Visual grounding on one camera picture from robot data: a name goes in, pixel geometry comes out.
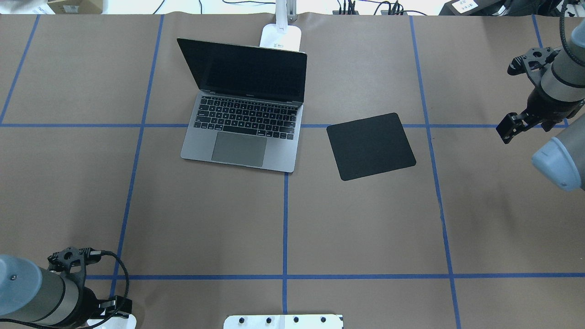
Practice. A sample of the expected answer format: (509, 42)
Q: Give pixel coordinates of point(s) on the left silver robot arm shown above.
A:
(57, 297)

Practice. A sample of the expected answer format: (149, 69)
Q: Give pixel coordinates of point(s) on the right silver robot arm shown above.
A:
(557, 75)

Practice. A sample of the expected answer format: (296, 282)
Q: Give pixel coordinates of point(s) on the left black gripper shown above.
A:
(89, 300)

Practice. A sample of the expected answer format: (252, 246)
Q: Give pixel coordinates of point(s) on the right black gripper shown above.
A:
(542, 106)

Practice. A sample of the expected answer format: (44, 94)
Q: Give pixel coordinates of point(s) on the white computer mouse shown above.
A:
(118, 321)

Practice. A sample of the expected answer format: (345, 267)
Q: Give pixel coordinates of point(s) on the black mouse pad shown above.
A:
(370, 146)

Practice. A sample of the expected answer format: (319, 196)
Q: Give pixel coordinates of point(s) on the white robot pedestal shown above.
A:
(285, 321)

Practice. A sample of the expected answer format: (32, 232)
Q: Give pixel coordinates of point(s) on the grey laptop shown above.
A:
(249, 108)

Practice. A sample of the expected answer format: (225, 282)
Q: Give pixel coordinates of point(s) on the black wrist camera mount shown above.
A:
(534, 63)

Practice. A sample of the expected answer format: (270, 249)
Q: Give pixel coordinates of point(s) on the white desk lamp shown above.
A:
(282, 34)

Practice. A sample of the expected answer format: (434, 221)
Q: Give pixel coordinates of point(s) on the cardboard box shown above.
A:
(76, 6)

